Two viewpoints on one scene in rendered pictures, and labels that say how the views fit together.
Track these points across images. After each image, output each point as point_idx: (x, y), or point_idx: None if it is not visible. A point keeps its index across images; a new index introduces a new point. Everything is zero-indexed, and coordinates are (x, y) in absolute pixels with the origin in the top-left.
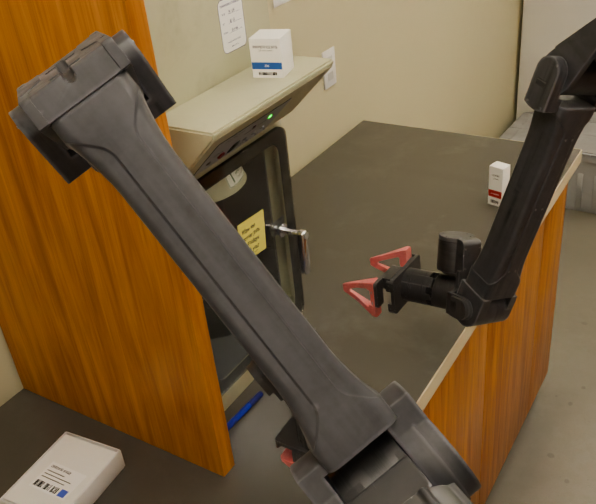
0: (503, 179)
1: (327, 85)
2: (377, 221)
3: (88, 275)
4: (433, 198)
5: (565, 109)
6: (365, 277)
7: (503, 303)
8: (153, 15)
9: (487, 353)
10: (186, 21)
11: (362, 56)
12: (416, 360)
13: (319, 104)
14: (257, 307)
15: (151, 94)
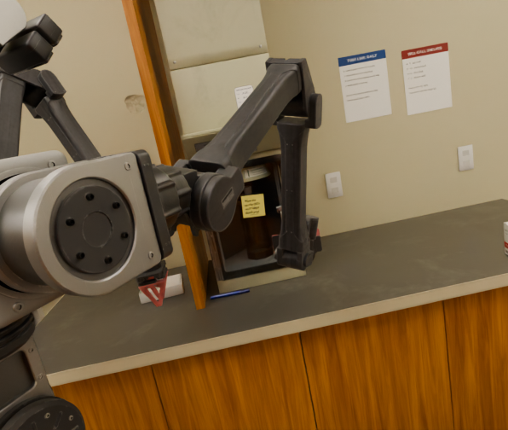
0: None
1: (462, 168)
2: (418, 245)
3: None
4: (471, 242)
5: (277, 123)
6: (366, 266)
7: (297, 256)
8: (191, 90)
9: (449, 355)
10: (212, 95)
11: None
12: (323, 305)
13: (453, 180)
14: None
15: (46, 89)
